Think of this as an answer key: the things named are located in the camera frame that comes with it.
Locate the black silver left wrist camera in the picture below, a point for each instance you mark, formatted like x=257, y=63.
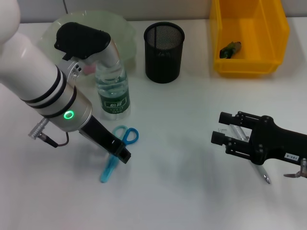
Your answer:
x=81, y=40

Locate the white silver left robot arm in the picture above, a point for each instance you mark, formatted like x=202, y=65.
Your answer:
x=31, y=72

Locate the blue capped scissors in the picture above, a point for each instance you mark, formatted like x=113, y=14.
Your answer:
x=130, y=135

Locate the clear green-label water bottle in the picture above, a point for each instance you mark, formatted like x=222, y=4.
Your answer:
x=112, y=95

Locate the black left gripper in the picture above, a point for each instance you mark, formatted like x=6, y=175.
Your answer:
x=100, y=134

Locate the grey gel pen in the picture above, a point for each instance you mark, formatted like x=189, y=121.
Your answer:
x=263, y=173

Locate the clear plastic ruler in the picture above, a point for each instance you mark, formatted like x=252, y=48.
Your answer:
x=221, y=130

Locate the green plastic wrapper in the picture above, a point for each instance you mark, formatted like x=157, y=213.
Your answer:
x=230, y=49

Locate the pink peach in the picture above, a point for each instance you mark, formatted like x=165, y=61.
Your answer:
x=89, y=69

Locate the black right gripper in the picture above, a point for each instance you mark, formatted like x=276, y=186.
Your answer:
x=275, y=143

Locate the black mesh pen holder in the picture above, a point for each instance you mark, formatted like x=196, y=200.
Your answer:
x=163, y=55

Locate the green glass fruit plate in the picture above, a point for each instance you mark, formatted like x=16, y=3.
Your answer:
x=124, y=31

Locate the yellow plastic storage bin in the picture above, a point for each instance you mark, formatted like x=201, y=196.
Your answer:
x=249, y=31

